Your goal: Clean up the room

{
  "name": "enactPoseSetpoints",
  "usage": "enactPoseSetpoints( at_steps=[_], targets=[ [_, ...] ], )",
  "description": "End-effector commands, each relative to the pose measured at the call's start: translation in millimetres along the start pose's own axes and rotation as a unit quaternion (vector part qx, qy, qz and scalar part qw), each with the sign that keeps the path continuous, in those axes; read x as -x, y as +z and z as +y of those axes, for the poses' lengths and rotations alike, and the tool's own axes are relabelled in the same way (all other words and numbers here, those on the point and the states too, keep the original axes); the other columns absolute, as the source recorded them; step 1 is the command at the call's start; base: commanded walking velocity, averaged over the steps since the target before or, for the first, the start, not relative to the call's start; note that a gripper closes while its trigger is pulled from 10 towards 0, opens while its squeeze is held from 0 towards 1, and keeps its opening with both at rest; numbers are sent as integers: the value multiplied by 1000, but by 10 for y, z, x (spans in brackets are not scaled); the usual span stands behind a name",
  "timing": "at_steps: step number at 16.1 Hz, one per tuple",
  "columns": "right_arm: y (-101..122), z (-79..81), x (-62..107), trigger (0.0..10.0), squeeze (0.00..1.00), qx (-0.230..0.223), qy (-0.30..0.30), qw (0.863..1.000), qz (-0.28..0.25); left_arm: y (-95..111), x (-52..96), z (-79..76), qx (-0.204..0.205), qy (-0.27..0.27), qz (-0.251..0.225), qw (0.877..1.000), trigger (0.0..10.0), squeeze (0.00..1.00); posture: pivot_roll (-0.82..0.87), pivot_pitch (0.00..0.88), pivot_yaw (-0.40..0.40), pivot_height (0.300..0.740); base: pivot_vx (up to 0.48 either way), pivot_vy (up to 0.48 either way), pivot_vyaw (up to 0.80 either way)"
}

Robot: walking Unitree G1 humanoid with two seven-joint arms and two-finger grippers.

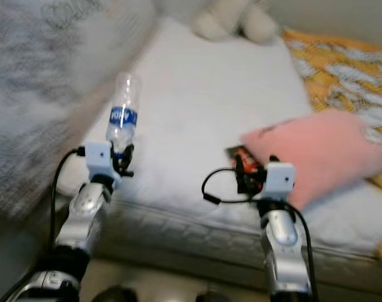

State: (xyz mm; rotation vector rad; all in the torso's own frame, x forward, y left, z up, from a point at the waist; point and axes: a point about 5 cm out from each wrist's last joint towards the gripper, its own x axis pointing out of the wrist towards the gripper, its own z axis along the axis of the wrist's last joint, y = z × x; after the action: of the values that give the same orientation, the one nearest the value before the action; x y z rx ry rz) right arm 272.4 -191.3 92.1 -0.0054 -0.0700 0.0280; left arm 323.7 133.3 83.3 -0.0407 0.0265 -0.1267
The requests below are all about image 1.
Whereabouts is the book with red green cover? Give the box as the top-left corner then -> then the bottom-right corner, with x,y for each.
225,145 -> 254,193

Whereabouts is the clear plastic bottle blue label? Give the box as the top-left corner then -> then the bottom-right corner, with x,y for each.
104,71 -> 141,155

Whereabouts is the pink pillow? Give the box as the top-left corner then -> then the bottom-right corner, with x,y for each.
239,108 -> 382,211

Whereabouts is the yellow cartoon print blanket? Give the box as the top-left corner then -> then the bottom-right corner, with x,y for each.
282,28 -> 382,142

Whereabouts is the white quilted mattress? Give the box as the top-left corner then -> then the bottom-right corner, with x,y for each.
55,16 -> 382,296

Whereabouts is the grey printed headboard panel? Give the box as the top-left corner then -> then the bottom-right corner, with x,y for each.
0,0 -> 157,221

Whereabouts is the beige plush toy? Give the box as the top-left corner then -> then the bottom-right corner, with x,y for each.
191,0 -> 279,45

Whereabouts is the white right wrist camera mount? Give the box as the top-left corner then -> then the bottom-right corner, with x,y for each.
262,162 -> 296,202

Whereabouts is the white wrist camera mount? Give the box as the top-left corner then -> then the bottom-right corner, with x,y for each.
85,142 -> 122,189
262,162 -> 296,202

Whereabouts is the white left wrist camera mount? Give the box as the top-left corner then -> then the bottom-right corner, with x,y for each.
85,142 -> 122,189

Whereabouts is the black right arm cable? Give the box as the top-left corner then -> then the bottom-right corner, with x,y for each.
201,167 -> 264,205

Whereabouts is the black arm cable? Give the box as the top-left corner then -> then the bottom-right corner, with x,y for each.
51,148 -> 87,252
201,167 -> 264,205

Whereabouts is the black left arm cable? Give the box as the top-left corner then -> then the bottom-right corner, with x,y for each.
51,148 -> 87,252

